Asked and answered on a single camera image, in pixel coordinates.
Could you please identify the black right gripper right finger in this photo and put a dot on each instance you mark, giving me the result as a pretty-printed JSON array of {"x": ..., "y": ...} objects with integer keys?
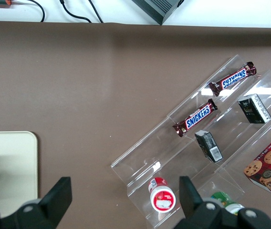
[{"x": 188, "y": 195}]

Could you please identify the small black carton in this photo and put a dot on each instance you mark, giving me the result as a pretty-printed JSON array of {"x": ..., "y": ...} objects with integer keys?
[
  {"x": 254, "y": 109},
  {"x": 209, "y": 145}
]

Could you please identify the Snickers chocolate bar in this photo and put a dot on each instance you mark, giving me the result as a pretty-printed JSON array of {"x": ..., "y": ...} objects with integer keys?
[
  {"x": 233, "y": 80},
  {"x": 196, "y": 118}
]

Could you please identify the cream rectangular tray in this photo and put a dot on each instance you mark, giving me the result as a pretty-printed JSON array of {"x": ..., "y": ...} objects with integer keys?
[{"x": 9, "y": 162}]

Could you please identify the green and white can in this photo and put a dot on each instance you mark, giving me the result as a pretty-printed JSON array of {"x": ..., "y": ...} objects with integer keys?
[{"x": 226, "y": 200}]

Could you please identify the grey finned device box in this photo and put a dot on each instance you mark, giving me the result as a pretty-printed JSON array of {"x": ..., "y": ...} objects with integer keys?
[{"x": 157, "y": 8}]

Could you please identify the brown table mat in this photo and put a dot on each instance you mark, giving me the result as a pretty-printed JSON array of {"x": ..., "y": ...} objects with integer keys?
[{"x": 78, "y": 83}]

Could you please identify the clear acrylic display stand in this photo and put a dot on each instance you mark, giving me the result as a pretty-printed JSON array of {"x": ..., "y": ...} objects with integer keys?
[{"x": 164, "y": 148}]

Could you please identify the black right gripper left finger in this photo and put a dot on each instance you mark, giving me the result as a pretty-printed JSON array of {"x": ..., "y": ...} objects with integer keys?
[{"x": 59, "y": 195}]

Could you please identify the red and white can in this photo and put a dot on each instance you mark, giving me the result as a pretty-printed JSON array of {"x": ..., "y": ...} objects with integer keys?
[{"x": 161, "y": 195}]

